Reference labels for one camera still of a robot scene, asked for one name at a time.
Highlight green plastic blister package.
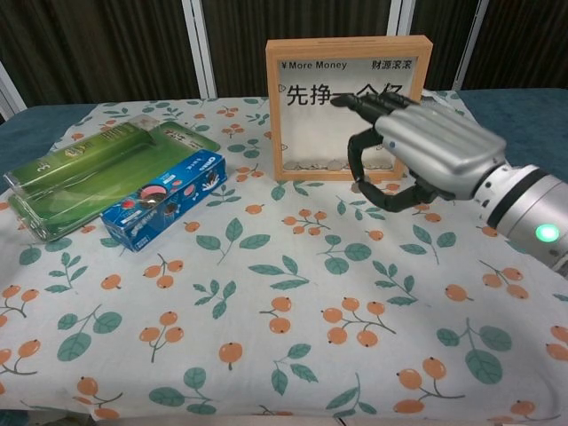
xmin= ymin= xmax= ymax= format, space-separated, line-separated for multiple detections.
xmin=2 ymin=115 xmax=222 ymax=243

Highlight green white snack bag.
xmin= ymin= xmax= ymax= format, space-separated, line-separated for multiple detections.
xmin=420 ymin=91 xmax=468 ymax=120

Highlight wooden framed sign box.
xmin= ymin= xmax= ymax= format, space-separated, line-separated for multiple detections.
xmin=264 ymin=36 xmax=435 ymax=183

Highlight floral leaf print tablecloth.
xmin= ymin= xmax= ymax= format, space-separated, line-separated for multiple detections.
xmin=0 ymin=90 xmax=568 ymax=423

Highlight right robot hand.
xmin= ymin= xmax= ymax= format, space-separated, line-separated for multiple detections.
xmin=330 ymin=92 xmax=508 ymax=213

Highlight blue Oreo cookie box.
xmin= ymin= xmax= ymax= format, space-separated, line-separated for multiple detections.
xmin=100 ymin=149 xmax=230 ymax=253

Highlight dark ribbed partition screen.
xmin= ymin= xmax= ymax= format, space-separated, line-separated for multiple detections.
xmin=0 ymin=0 xmax=218 ymax=121
xmin=181 ymin=0 xmax=485 ymax=99
xmin=453 ymin=0 xmax=568 ymax=92

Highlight teal table cover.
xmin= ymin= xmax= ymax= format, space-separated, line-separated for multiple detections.
xmin=0 ymin=86 xmax=568 ymax=178

